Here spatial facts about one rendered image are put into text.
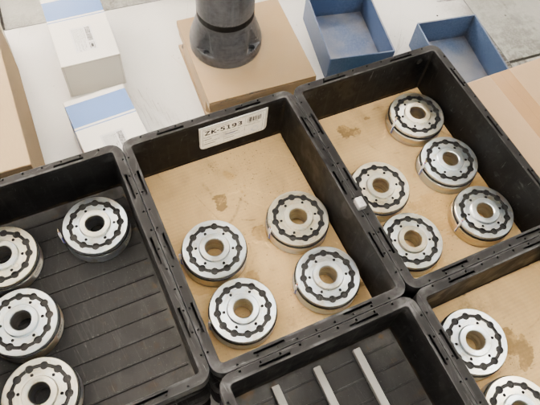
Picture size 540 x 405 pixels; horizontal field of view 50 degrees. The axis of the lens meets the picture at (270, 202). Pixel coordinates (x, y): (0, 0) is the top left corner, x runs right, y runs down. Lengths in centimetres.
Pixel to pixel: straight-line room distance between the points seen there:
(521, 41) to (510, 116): 154
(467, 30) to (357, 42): 27
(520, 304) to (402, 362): 22
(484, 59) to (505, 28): 127
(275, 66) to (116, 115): 34
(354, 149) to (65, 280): 54
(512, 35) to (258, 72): 166
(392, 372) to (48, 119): 84
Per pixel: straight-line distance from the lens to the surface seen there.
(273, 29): 132
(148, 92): 131
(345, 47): 142
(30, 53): 143
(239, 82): 121
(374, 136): 111
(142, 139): 95
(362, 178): 101
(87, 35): 131
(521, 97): 123
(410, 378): 93
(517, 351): 101
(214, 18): 117
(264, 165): 104
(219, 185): 101
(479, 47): 149
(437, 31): 148
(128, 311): 93
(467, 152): 111
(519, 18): 281
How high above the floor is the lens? 170
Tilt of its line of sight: 60 degrees down
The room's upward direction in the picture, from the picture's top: 9 degrees clockwise
